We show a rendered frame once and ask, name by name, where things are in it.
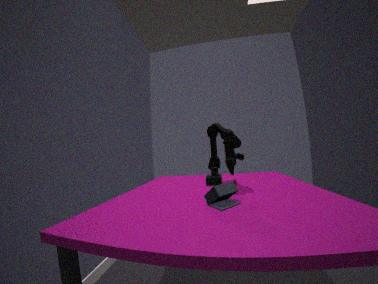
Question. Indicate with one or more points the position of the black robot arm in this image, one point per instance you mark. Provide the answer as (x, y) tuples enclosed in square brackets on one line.
[(231, 142)]

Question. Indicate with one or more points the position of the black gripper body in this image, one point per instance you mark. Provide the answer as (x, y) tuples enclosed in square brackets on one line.
[(229, 156)]

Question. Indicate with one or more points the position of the dark grey sloped panel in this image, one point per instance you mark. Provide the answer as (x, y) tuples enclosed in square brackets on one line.
[(218, 196)]

